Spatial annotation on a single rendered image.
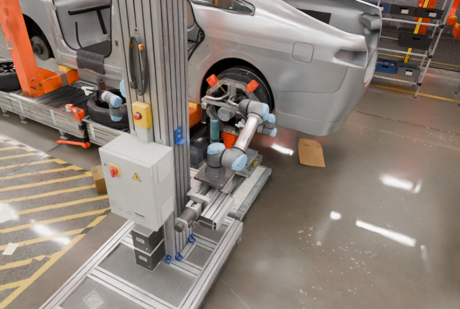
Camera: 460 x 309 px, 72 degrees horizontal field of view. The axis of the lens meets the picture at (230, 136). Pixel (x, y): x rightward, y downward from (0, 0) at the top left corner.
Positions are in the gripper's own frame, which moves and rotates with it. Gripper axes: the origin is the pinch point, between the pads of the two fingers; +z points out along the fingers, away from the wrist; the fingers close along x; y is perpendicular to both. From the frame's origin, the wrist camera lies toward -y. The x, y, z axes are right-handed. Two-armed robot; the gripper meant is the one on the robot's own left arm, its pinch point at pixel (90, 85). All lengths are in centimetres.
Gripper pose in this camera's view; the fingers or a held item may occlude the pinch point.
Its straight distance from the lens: 264.0
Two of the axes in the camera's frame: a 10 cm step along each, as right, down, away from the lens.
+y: -1.3, 8.9, 4.3
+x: 6.2, -2.6, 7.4
